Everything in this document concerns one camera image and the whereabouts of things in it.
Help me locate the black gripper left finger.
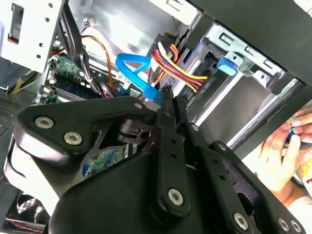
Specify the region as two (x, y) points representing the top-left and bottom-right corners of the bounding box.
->
(13, 86), (191, 219)

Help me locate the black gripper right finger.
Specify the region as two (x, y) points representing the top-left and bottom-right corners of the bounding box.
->
(177, 95), (307, 234)

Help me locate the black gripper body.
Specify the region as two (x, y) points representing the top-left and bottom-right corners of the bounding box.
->
(47, 148), (230, 234)

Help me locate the blue data wire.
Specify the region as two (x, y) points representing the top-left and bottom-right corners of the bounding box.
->
(115, 53), (157, 101)

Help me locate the round black tool blue ring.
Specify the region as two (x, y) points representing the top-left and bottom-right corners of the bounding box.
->
(285, 126), (296, 145)

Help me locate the multicolour disk power wire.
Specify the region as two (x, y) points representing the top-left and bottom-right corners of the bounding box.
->
(150, 41), (210, 93)

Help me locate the hard disk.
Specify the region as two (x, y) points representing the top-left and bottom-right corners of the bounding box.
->
(148, 34), (236, 104)

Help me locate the person's bare hand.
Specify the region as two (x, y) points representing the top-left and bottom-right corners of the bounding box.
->
(253, 107), (312, 198)

